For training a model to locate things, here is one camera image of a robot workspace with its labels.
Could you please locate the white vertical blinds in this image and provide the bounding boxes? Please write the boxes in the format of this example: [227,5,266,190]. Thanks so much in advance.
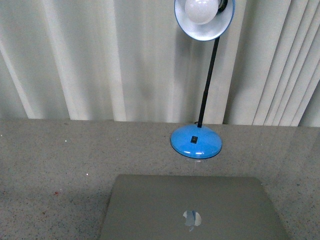
[0,0,320,127]

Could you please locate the silver laptop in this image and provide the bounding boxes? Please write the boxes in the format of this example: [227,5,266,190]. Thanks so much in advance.
[100,174,289,240]

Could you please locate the blue desk lamp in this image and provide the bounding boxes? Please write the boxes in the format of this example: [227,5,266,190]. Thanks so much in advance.
[170,0,236,159]

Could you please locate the white light bulb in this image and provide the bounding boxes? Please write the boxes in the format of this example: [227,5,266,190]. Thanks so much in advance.
[184,0,219,25]

